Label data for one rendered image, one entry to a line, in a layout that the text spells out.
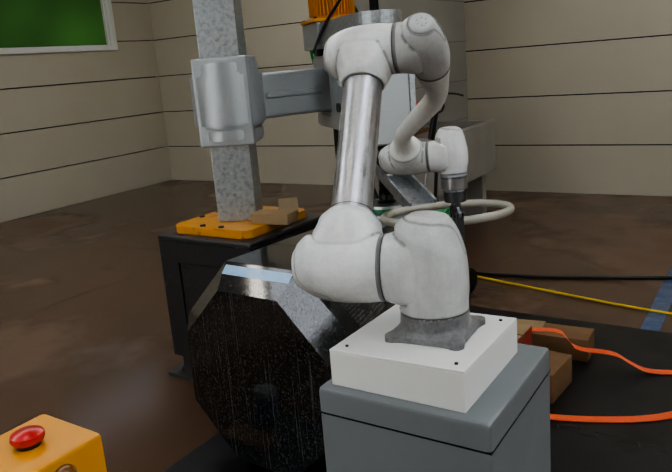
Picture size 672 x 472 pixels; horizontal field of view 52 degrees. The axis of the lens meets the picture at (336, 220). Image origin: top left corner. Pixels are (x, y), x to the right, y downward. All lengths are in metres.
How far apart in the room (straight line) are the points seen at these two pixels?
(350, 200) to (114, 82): 8.34
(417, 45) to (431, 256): 0.59
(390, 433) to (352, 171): 0.60
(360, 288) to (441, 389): 0.28
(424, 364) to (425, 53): 0.80
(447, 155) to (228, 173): 1.39
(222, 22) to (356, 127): 1.71
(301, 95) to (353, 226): 2.02
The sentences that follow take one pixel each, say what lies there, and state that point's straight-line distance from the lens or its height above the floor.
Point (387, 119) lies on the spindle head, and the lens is 3.03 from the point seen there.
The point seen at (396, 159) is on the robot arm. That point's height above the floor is 1.17.
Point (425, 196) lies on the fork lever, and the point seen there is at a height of 0.93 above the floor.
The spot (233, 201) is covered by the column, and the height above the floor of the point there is 0.88.
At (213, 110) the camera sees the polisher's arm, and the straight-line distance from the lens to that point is 3.26.
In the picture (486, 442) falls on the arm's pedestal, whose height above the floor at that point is 0.76.
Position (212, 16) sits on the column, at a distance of 3.33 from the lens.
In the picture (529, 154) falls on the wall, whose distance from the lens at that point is 7.50.
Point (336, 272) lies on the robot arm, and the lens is 1.51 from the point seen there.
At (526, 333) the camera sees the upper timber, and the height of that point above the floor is 0.24.
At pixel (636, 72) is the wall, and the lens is 7.19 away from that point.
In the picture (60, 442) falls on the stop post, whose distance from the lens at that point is 0.93.
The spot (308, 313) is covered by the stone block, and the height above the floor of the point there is 0.70.
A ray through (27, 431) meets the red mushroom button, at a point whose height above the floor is 1.10.
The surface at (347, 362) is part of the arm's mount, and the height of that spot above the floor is 0.86.
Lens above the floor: 1.50
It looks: 13 degrees down
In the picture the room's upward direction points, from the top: 5 degrees counter-clockwise
